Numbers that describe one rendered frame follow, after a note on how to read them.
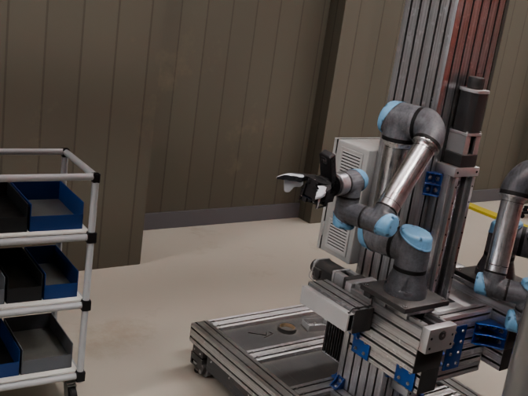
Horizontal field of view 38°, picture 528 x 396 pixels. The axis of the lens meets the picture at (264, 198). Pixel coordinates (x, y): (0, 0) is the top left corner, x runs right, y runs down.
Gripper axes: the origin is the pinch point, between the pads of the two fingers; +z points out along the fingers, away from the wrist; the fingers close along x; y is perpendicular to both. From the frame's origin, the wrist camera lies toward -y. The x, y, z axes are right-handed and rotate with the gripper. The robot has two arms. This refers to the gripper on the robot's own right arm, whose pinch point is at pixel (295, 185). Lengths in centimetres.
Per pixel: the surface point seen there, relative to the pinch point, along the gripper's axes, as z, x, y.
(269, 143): -271, 217, 93
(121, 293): -93, 157, 147
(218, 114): -223, 232, 73
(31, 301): 12, 97, 91
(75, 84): -81, 212, 43
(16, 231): 19, 103, 62
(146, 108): -125, 200, 53
